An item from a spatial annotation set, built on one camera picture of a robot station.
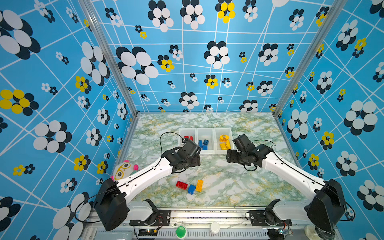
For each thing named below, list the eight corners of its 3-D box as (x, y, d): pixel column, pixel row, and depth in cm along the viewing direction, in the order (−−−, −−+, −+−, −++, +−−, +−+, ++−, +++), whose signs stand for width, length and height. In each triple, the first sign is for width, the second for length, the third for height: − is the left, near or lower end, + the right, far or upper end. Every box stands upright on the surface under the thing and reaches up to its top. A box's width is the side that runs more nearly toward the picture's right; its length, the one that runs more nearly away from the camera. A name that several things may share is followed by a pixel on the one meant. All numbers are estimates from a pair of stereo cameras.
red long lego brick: (175, 186, 86) (175, 185, 84) (177, 181, 87) (177, 180, 85) (186, 190, 84) (186, 189, 82) (188, 185, 86) (187, 183, 84)
